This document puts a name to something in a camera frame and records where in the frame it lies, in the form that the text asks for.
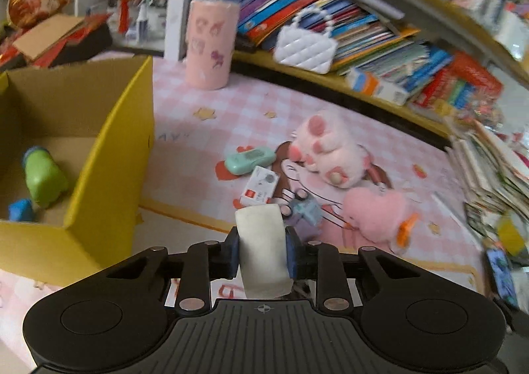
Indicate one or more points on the red patterned packet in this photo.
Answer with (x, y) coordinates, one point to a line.
(463, 84)

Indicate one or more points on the small blue toy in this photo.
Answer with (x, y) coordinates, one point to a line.
(21, 210)

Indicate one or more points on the pink printed canister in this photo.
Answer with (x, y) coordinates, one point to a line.
(210, 47)

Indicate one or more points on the pile of red papers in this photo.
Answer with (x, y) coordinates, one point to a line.
(16, 55)

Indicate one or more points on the row of colourful books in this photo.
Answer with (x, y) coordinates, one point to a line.
(289, 2)

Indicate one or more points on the pile of paper booklets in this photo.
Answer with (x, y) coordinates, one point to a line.
(492, 175)

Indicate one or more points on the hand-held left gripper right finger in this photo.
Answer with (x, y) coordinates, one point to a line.
(291, 258)

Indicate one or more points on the grey toy car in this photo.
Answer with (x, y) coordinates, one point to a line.
(306, 208)

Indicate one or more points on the brown cardboard sheet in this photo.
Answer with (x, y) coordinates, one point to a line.
(45, 37)

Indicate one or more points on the dark blue patterned packet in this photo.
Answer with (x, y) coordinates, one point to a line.
(502, 274)

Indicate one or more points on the large black box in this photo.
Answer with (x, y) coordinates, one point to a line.
(89, 41)

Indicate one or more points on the pink and white plush toy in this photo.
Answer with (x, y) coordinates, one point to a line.
(330, 146)

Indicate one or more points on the white and orange carton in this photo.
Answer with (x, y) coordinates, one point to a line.
(376, 84)

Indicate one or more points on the white shelf unit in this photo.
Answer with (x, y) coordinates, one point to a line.
(177, 6)

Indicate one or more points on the lilac toy block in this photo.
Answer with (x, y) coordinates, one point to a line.
(306, 231)

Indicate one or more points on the white quilted handbag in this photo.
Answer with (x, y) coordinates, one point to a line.
(303, 47)

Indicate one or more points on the white rectangular block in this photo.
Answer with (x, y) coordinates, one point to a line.
(262, 250)

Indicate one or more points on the yellow cardboard box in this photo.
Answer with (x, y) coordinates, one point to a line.
(111, 159)

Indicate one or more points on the green plastic toy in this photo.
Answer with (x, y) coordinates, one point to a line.
(43, 179)

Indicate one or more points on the small white box red label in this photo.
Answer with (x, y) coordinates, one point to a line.
(258, 188)

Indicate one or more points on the fluffy pink plush toy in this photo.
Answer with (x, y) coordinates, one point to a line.
(372, 212)

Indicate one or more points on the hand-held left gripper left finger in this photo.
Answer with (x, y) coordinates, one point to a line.
(231, 253)

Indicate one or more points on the wooden bookshelf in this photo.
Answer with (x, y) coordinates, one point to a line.
(434, 6)

